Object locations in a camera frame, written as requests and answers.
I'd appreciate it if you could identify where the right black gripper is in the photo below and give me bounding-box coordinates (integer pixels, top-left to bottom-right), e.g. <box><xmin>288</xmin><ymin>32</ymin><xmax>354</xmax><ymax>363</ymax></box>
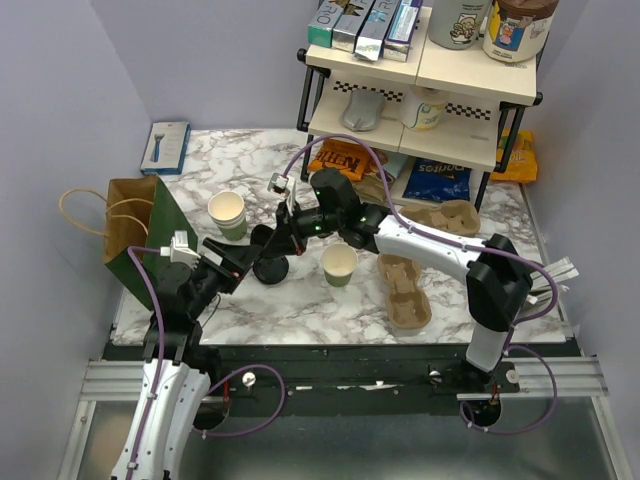
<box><xmin>261</xmin><ymin>200</ymin><xmax>342</xmax><ymax>258</ymax></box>

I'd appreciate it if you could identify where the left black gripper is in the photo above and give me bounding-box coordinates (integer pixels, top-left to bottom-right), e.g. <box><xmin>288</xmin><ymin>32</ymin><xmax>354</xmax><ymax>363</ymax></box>
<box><xmin>188</xmin><ymin>237</ymin><xmax>262</xmax><ymax>320</ymax></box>

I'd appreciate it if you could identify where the black plastic lid stack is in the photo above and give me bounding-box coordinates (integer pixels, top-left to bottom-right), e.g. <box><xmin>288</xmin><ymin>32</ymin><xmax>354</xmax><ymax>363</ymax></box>
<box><xmin>252</xmin><ymin>256</ymin><xmax>289</xmax><ymax>285</ymax></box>

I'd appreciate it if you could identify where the green paper cup stack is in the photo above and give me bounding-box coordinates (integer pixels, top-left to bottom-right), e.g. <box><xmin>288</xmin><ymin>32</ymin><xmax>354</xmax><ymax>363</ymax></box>
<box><xmin>208</xmin><ymin>191</ymin><xmax>247</xmax><ymax>241</ymax></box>

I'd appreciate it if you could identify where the single green paper cup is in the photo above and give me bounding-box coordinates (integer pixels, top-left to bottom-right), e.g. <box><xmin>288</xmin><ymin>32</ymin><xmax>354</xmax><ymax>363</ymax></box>
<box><xmin>321</xmin><ymin>244</ymin><xmax>358</xmax><ymax>287</ymax></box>

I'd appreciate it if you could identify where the single black plastic lid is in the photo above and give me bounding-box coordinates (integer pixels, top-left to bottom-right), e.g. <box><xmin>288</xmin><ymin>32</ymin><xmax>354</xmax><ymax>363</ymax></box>
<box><xmin>250</xmin><ymin>224</ymin><xmax>275</xmax><ymax>248</ymax></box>

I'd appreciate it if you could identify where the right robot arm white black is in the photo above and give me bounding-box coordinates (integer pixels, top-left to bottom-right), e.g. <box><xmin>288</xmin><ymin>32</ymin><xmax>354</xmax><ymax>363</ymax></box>
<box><xmin>250</xmin><ymin>169</ymin><xmax>532</xmax><ymax>392</ymax></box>

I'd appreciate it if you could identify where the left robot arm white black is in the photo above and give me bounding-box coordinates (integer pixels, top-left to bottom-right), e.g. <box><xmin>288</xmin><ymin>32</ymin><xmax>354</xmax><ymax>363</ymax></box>
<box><xmin>111</xmin><ymin>231</ymin><xmax>261</xmax><ymax>479</ymax></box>

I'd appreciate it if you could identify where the orange kettle chips bag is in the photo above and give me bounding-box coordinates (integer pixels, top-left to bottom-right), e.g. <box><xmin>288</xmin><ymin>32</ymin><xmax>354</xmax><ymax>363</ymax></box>
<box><xmin>307</xmin><ymin>139</ymin><xmax>372</xmax><ymax>182</ymax></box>

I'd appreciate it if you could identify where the brown paper bag green side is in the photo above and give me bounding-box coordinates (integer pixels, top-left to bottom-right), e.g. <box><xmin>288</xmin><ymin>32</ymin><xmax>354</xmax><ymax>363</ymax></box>
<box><xmin>58</xmin><ymin>176</ymin><xmax>199</xmax><ymax>310</ymax></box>

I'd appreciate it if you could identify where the blue razor package box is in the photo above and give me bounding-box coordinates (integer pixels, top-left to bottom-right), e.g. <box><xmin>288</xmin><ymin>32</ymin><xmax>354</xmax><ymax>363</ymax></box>
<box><xmin>140</xmin><ymin>121</ymin><xmax>191</xmax><ymax>175</ymax></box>

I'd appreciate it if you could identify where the front brown pulp cup carrier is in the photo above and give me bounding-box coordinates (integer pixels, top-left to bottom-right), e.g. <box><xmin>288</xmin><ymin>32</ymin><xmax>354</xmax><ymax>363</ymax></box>
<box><xmin>377</xmin><ymin>254</ymin><xmax>432</xmax><ymax>330</ymax></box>

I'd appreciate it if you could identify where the brown pulp cup carrier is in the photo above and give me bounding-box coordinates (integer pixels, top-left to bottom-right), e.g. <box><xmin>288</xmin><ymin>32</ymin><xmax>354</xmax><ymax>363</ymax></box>
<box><xmin>399</xmin><ymin>200</ymin><xmax>481</xmax><ymax>237</ymax></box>
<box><xmin>377</xmin><ymin>254</ymin><xmax>432</xmax><ymax>330</ymax></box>

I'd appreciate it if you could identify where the blue doritos chips bag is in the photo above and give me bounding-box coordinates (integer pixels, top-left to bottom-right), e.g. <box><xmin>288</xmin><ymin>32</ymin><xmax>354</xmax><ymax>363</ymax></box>
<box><xmin>403</xmin><ymin>158</ymin><xmax>471</xmax><ymax>203</ymax></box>

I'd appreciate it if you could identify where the rear brown pulp cup carrier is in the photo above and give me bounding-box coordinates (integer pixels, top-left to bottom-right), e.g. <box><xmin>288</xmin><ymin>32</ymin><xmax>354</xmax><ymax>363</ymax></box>
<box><xmin>399</xmin><ymin>200</ymin><xmax>481</xmax><ymax>237</ymax></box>

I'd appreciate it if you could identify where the white paper roll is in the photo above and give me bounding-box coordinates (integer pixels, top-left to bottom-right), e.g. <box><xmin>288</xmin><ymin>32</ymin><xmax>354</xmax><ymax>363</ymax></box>
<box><xmin>400</xmin><ymin>86</ymin><xmax>449</xmax><ymax>132</ymax></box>

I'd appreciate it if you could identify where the cream black tiered shelf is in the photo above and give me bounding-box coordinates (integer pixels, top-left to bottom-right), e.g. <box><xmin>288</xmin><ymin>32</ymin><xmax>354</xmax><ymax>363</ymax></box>
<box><xmin>297</xmin><ymin>7</ymin><xmax>542</xmax><ymax>206</ymax></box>

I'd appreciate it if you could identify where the teal toothpaste box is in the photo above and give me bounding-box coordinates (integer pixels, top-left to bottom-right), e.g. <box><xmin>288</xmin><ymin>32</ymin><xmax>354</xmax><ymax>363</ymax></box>
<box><xmin>307</xmin><ymin>0</ymin><xmax>349</xmax><ymax>48</ymax></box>

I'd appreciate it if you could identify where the silver blue toothpaste box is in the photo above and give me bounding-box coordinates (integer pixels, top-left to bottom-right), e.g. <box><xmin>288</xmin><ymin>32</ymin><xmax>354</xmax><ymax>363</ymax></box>
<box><xmin>353</xmin><ymin>0</ymin><xmax>400</xmax><ymax>62</ymax></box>

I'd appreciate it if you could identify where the white blue toothpaste box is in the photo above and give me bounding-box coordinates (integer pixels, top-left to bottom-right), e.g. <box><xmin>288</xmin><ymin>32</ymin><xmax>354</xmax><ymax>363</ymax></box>
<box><xmin>383</xmin><ymin>0</ymin><xmax>423</xmax><ymax>62</ymax></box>

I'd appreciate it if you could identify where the yellow snack bag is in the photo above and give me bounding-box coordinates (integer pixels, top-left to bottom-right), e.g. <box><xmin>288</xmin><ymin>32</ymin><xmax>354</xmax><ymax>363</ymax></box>
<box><xmin>490</xmin><ymin>130</ymin><xmax>538</xmax><ymax>184</ymax></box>

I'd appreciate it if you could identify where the grey cup with straws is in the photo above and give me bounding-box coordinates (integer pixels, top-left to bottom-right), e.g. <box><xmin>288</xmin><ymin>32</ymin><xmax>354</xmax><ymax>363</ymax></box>
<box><xmin>521</xmin><ymin>257</ymin><xmax>579</xmax><ymax>315</ymax></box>

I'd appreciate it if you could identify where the grey cartoon mug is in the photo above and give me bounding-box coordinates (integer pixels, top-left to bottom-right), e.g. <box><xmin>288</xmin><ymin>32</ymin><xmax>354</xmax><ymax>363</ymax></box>
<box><xmin>427</xmin><ymin>0</ymin><xmax>490</xmax><ymax>50</ymax></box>

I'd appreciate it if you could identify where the white cartoon canister brown lid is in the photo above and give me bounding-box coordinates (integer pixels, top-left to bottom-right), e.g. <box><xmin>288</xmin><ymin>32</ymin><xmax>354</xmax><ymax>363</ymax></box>
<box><xmin>483</xmin><ymin>0</ymin><xmax>559</xmax><ymax>63</ymax></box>

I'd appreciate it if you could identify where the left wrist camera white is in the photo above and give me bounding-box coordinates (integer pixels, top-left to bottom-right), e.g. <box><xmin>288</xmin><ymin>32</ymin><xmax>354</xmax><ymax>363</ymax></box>
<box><xmin>160</xmin><ymin>230</ymin><xmax>222</xmax><ymax>270</ymax></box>

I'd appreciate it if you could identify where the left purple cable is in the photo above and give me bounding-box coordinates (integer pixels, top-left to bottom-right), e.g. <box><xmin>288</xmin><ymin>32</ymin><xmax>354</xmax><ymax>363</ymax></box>
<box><xmin>119</xmin><ymin>245</ymin><xmax>174</xmax><ymax>471</ymax></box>

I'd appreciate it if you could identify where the purple cable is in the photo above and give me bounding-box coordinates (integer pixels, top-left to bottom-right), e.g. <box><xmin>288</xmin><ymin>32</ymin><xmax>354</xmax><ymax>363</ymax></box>
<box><xmin>119</xmin><ymin>245</ymin><xmax>174</xmax><ymax>471</ymax></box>
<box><xmin>279</xmin><ymin>133</ymin><xmax>561</xmax><ymax>436</ymax></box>

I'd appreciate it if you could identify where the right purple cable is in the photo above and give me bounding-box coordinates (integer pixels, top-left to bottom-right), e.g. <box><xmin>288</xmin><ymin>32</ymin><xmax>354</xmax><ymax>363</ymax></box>
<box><xmin>279</xmin><ymin>133</ymin><xmax>561</xmax><ymax>436</ymax></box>

